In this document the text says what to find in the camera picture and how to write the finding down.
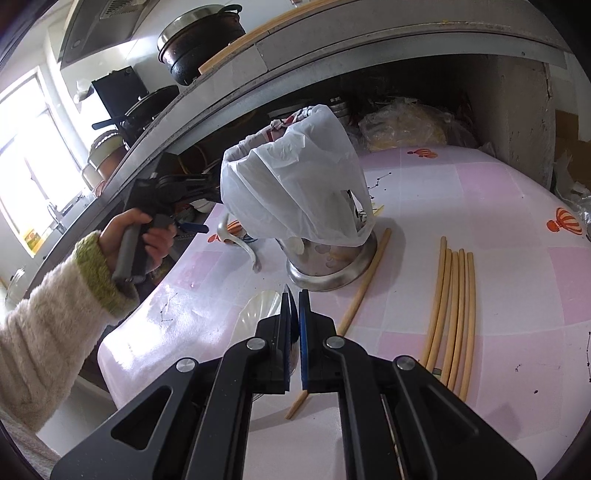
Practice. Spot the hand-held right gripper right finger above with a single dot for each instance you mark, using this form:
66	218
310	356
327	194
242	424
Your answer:
304	332

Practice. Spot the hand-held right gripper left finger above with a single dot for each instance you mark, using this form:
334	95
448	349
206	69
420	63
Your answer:
288	332

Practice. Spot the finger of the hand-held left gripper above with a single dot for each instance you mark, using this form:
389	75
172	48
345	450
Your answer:
198	187

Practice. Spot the steel utensil holder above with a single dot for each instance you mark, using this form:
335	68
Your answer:
332	267

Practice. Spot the bamboo chopstick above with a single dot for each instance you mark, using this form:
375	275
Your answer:
463	314
364	286
447	300
455	314
472	314
439	286

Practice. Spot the person's left forearm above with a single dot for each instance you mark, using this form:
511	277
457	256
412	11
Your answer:
41	337

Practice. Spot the person's left hand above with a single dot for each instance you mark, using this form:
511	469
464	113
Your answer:
113	235

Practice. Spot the white plastic bag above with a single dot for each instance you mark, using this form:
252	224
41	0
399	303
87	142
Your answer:
286	175

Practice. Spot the black wok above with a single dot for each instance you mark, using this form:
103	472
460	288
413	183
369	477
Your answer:
147	108

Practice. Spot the black box appliance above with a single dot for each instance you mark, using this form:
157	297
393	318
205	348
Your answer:
117	90

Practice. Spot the window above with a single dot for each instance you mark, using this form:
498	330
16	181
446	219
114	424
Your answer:
32	152

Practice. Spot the black pot with steel lid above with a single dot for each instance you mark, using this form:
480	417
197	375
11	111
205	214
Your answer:
203	41

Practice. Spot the range hood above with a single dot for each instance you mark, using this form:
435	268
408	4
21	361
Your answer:
101	27

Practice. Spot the concrete kitchen counter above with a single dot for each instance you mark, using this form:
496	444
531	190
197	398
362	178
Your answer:
323	46

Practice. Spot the pink printed tablecloth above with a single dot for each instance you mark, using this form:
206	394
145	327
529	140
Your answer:
508	286

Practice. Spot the yellow plastic bag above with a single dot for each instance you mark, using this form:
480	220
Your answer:
406	124

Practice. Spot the crumpled clear plastic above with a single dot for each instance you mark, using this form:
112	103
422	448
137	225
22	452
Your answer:
575	194

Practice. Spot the cardboard box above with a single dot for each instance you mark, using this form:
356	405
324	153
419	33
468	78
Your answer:
572	138

